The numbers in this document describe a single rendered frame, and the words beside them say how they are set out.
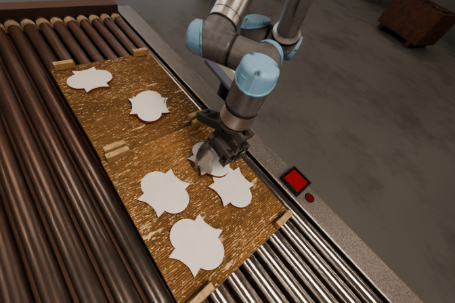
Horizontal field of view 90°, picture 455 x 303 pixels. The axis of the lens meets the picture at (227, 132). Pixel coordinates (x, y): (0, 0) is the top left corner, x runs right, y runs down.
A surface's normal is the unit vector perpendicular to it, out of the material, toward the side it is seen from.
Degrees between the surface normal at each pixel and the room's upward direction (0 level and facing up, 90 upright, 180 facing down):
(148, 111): 0
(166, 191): 0
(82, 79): 0
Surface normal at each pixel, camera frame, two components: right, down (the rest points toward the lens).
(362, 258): 0.25, -0.63
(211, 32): -0.04, -0.14
